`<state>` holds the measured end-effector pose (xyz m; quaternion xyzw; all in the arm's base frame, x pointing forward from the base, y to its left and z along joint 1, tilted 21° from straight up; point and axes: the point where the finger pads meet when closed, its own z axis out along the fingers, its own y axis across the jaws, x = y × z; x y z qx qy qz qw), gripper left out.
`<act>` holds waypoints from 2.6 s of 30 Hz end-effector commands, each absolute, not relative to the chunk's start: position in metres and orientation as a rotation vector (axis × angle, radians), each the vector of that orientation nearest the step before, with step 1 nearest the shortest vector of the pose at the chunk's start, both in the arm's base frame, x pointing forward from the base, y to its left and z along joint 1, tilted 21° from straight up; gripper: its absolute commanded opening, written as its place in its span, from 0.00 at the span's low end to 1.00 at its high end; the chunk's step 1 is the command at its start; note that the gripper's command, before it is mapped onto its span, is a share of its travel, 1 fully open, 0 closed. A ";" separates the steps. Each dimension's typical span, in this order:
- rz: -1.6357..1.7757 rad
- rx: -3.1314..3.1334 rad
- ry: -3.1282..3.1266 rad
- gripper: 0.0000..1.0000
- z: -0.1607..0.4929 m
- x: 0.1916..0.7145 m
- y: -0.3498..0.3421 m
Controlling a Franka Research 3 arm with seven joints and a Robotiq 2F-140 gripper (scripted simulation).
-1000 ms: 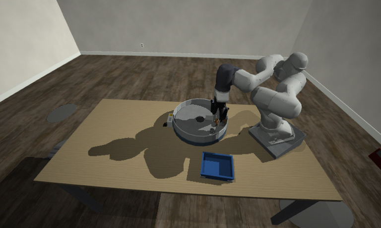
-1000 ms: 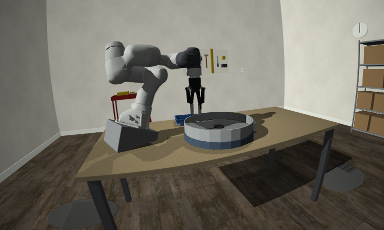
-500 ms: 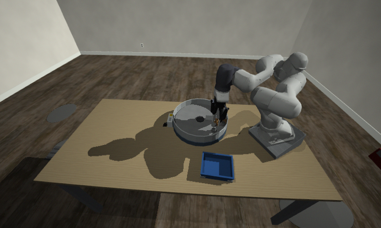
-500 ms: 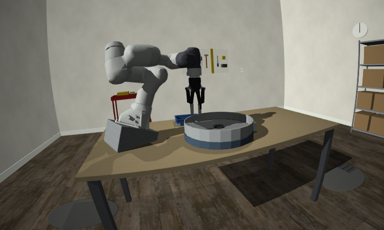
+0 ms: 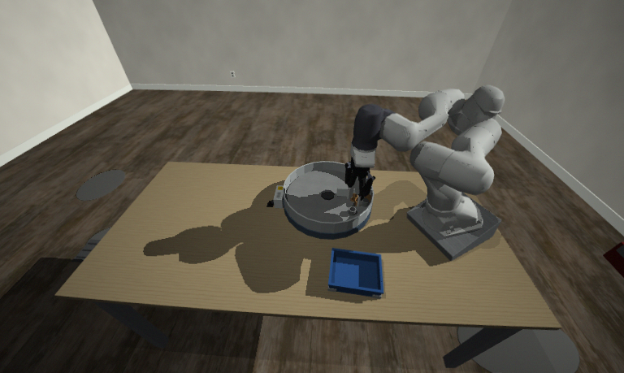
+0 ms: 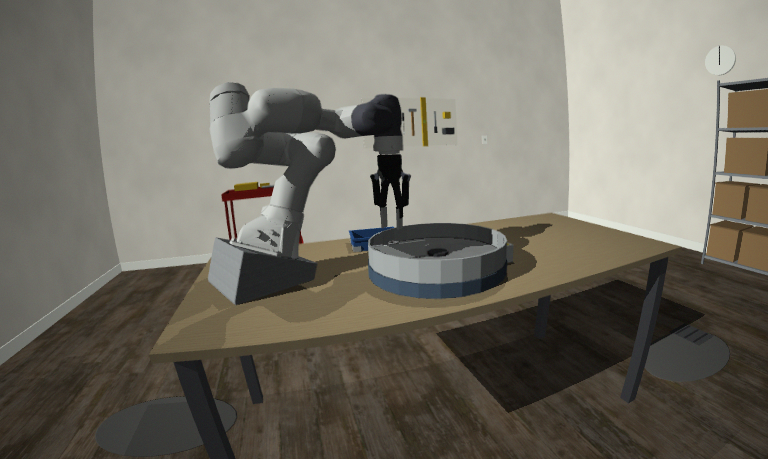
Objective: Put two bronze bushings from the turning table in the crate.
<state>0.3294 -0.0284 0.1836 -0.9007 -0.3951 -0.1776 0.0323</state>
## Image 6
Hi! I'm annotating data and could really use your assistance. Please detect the blue shallow tray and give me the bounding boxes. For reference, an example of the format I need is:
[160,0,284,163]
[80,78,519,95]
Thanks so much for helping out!
[349,227,395,252]

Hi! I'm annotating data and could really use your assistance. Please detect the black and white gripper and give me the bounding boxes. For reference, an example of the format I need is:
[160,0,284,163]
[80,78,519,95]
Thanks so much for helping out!
[370,154,411,230]

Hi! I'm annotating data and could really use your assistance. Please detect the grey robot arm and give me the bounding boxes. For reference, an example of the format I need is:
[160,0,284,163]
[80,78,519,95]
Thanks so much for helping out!
[209,82,403,258]

